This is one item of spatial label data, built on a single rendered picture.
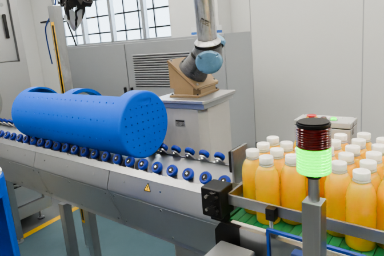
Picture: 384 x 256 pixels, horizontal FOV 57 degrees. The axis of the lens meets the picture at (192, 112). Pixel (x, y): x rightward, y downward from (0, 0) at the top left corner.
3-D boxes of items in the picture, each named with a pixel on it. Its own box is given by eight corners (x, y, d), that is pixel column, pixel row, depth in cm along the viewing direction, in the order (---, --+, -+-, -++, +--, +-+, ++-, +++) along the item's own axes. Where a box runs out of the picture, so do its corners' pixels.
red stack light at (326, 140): (303, 139, 71) (302, 120, 70) (335, 143, 67) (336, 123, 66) (290, 148, 66) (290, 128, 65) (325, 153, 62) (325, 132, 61)
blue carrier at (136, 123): (62, 130, 213) (55, 83, 208) (170, 148, 160) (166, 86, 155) (15, 142, 191) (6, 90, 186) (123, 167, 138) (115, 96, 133)
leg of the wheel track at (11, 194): (22, 239, 275) (6, 163, 262) (25, 241, 271) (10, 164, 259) (14, 243, 270) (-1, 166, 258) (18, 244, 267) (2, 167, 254)
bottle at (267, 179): (285, 218, 101) (283, 160, 98) (273, 228, 97) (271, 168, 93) (264, 211, 106) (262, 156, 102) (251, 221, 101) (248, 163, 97)
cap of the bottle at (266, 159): (276, 161, 98) (275, 155, 97) (268, 166, 95) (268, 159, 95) (263, 159, 100) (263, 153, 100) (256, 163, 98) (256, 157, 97)
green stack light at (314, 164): (303, 163, 72) (303, 140, 71) (335, 168, 68) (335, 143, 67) (291, 174, 67) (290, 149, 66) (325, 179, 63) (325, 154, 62)
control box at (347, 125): (303, 138, 142) (303, 112, 139) (357, 143, 129) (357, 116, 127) (294, 144, 134) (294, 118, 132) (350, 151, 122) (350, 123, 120)
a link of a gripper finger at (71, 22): (68, 28, 149) (67, 6, 145) (76, 31, 146) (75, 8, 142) (61, 28, 147) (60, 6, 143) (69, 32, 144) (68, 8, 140)
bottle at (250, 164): (270, 212, 105) (268, 156, 102) (249, 217, 104) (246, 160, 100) (260, 202, 112) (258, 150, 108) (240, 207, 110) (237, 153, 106)
